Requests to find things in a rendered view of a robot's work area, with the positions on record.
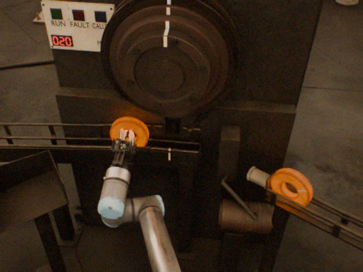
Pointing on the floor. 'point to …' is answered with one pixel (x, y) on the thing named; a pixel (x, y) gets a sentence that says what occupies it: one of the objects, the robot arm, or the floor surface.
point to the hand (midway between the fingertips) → (129, 130)
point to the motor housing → (239, 229)
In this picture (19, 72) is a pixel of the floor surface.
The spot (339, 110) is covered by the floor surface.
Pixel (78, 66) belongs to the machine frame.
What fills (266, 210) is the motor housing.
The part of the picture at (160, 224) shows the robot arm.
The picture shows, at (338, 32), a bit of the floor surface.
